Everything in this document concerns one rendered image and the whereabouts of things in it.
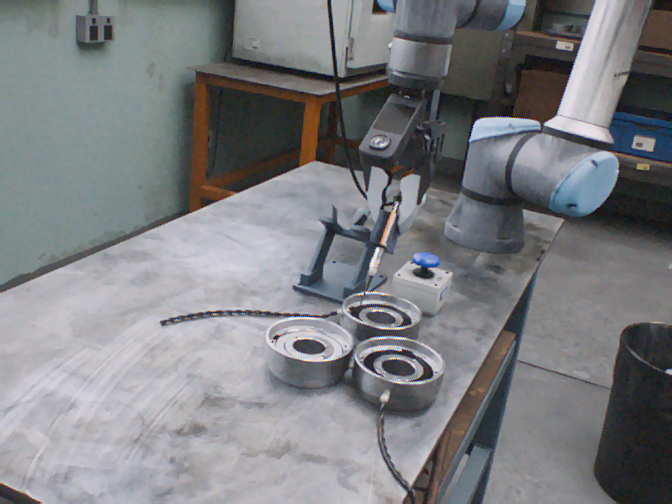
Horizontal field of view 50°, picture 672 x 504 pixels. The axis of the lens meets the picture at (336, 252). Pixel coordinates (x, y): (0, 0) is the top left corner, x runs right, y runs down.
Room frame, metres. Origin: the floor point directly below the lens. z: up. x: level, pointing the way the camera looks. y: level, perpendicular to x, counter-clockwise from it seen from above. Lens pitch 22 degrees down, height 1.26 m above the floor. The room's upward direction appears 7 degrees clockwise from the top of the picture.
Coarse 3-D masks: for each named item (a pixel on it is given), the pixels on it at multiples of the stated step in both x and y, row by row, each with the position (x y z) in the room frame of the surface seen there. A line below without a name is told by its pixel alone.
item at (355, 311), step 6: (366, 306) 0.89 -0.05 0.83; (372, 306) 0.89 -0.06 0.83; (378, 306) 0.89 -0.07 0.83; (384, 306) 0.90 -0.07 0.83; (390, 306) 0.90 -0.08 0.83; (354, 312) 0.87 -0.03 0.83; (396, 312) 0.88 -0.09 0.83; (402, 312) 0.88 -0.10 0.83; (360, 318) 0.85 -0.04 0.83; (402, 318) 0.87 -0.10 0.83; (408, 318) 0.87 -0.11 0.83; (402, 324) 0.85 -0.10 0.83; (408, 324) 0.85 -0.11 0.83
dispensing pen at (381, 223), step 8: (400, 192) 0.96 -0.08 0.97; (400, 200) 0.95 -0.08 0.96; (392, 208) 0.95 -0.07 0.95; (384, 216) 0.93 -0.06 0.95; (376, 224) 0.93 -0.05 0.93; (384, 224) 0.92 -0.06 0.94; (376, 232) 0.92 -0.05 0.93; (368, 240) 0.91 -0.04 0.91; (376, 240) 0.91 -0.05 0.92; (376, 248) 0.92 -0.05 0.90; (376, 256) 0.91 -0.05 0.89; (376, 264) 0.91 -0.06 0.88; (368, 280) 0.90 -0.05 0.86; (360, 304) 0.88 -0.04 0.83
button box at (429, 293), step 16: (400, 272) 0.98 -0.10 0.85; (416, 272) 0.98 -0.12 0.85; (432, 272) 0.99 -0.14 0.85; (448, 272) 1.00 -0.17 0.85; (400, 288) 0.96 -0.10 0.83; (416, 288) 0.96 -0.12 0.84; (432, 288) 0.95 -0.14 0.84; (448, 288) 1.00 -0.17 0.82; (416, 304) 0.95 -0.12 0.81; (432, 304) 0.95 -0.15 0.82
